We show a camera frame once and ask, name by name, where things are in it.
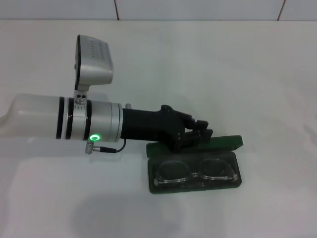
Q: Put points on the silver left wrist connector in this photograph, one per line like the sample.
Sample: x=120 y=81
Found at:
x=128 y=106

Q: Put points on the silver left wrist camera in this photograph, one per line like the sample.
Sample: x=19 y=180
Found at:
x=95 y=62

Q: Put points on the green glasses case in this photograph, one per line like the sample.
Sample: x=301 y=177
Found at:
x=193 y=183

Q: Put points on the clear white glasses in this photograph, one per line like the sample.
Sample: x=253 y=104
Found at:
x=173 y=179

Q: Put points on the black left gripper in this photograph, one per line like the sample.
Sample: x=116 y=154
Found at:
x=153 y=126

